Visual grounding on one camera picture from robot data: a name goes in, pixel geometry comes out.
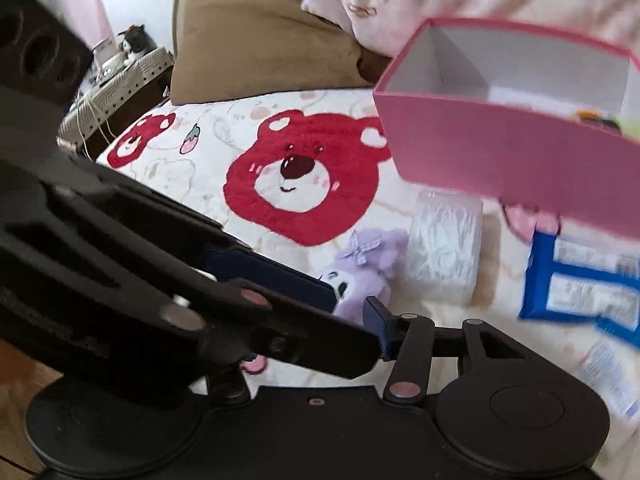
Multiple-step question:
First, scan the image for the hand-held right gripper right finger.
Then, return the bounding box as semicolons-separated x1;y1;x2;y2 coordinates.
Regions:
364;296;531;402

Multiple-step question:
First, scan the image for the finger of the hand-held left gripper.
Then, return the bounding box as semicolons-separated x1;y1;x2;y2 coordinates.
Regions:
160;280;386;378
30;160;337;313

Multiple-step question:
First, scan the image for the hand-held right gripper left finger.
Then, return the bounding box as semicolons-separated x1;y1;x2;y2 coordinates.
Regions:
207;362;251;401

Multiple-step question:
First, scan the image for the purple plush toy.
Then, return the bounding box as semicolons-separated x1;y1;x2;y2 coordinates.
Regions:
315;227;410;322

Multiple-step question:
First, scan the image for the clear cotton swab box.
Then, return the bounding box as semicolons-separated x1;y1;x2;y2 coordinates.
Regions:
404;191;485;306

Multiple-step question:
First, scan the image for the blue wet wipes packet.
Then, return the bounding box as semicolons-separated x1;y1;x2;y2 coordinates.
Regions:
517;230;640;351

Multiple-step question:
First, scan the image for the pink cardboard box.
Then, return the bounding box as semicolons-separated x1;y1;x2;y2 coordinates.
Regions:
372;17;640;241

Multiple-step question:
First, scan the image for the white tissue packet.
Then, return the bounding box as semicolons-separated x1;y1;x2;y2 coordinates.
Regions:
575;342;640;418

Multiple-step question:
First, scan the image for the red bear printed blanket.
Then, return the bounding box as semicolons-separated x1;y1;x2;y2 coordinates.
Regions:
95;85;640;471

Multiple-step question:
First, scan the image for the cluttered bedside table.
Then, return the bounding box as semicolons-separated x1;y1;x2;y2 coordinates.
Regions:
57;47;176;161

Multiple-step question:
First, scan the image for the brown pillow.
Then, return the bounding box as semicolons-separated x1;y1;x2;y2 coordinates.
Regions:
170;0;396;107

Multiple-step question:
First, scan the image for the grey white cat figure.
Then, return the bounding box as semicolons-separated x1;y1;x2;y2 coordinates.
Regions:
117;24;158;56

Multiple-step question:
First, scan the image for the beige headboard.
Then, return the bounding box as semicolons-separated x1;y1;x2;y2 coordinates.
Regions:
170;0;211;61

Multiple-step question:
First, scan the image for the pink curtain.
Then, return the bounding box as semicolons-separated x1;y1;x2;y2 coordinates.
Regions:
55;0;113;46

